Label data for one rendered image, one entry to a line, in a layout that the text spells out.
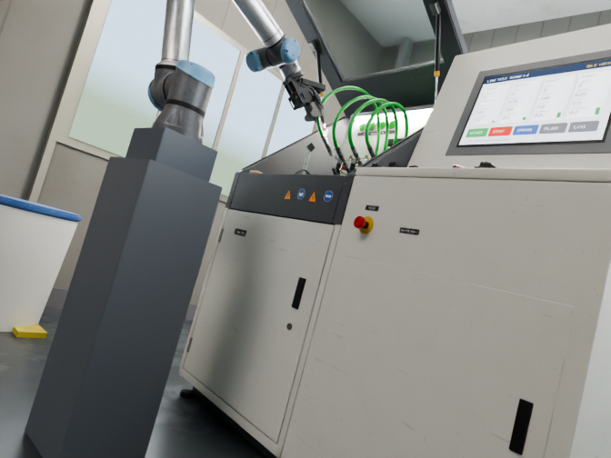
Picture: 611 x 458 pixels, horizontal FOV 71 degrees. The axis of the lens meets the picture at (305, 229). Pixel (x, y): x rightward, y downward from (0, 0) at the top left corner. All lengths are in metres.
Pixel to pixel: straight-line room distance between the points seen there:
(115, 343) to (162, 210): 0.36
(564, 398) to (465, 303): 0.26
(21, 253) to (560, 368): 2.08
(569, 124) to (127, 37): 2.52
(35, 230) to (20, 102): 0.85
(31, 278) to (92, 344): 1.18
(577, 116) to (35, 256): 2.17
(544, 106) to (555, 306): 0.68
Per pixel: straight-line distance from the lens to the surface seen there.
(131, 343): 1.25
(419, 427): 1.11
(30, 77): 2.90
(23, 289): 2.35
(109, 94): 3.01
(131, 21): 3.15
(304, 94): 1.70
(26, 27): 2.94
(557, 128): 1.40
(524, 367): 1.00
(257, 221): 1.65
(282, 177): 1.61
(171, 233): 1.22
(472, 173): 1.13
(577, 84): 1.49
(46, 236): 2.32
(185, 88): 1.33
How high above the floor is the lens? 0.64
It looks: 5 degrees up
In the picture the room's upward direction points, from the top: 15 degrees clockwise
